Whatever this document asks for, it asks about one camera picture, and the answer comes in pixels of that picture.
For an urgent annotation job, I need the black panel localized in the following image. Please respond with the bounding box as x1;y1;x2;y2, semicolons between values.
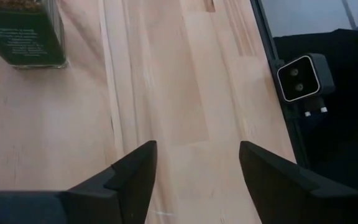
272;28;358;194

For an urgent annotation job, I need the black table-level camera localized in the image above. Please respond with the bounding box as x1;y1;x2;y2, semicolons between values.
276;52;336;104

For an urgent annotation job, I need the green lid spice jar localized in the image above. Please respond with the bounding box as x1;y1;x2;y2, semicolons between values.
0;0;68;70

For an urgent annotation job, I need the black aluminium frame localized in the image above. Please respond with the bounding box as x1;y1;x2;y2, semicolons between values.
249;0;312;170

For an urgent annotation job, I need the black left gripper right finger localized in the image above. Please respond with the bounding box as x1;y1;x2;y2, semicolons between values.
239;140;358;224

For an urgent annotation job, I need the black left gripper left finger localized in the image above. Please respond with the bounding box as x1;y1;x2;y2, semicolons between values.
0;140;158;224

